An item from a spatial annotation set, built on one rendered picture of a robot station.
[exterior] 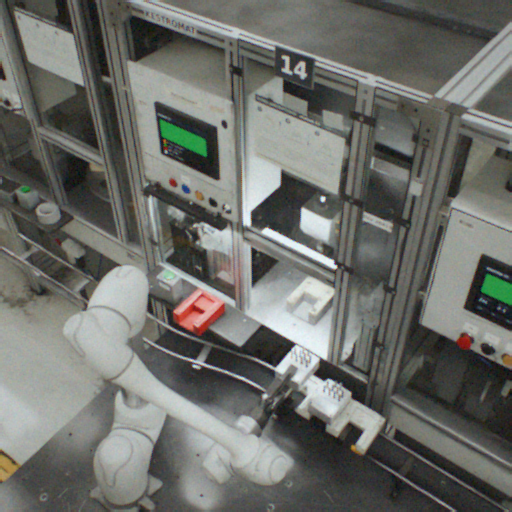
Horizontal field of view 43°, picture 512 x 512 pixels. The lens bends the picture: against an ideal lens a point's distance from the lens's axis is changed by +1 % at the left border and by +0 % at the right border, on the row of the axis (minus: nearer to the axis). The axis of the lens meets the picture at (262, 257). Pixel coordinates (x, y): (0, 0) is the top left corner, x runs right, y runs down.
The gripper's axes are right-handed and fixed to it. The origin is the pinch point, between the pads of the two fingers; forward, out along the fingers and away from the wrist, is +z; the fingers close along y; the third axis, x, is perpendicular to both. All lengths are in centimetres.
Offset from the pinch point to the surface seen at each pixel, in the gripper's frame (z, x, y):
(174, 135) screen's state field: 23, 60, 59
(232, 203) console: 24, 39, 40
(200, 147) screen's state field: 23, 49, 59
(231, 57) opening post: 29, 39, 91
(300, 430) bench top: 1.6, -3.4, -35.9
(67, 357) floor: -7, 141, -104
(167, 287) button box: 8, 62, -4
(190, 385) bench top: -8, 43, -36
